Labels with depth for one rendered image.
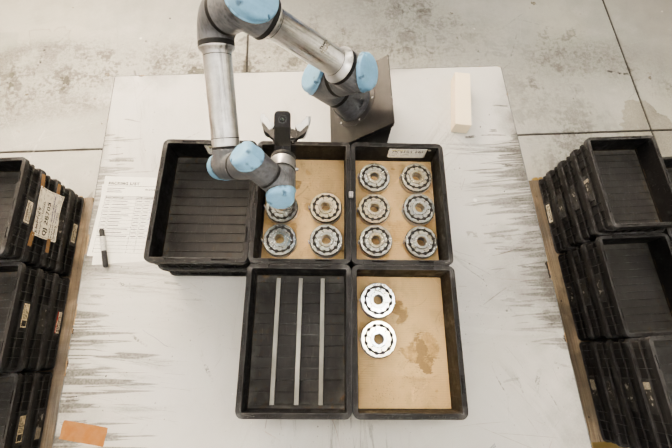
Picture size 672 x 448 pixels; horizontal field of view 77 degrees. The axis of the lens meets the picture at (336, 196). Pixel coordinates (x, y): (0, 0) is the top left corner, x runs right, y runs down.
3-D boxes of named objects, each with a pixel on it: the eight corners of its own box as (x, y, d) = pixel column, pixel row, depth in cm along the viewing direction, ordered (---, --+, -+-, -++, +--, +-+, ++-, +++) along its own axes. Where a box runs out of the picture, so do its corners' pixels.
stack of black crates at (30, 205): (24, 199, 209) (-51, 159, 167) (86, 197, 210) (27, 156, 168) (5, 280, 194) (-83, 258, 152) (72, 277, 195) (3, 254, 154)
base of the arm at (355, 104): (336, 95, 161) (318, 83, 154) (367, 75, 152) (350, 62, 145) (340, 128, 155) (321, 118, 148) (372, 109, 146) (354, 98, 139)
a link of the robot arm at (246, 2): (350, 69, 143) (208, -23, 104) (386, 60, 133) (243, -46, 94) (345, 103, 141) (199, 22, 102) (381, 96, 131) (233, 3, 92)
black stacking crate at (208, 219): (176, 156, 146) (165, 140, 135) (262, 157, 147) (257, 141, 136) (158, 269, 131) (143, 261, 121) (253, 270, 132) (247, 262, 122)
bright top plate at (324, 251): (308, 226, 133) (308, 225, 133) (340, 223, 134) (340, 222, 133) (311, 257, 129) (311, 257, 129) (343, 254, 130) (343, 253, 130)
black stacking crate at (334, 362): (254, 271, 132) (248, 264, 121) (348, 272, 133) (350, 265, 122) (243, 413, 118) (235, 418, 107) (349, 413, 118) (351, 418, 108)
